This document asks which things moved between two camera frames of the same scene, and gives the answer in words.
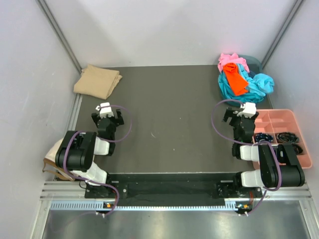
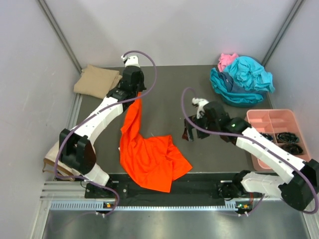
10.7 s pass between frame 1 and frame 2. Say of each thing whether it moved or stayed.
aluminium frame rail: stayed
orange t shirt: moved
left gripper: moved
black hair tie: stayed
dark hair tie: stayed
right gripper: moved
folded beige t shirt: stayed
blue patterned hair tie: stayed
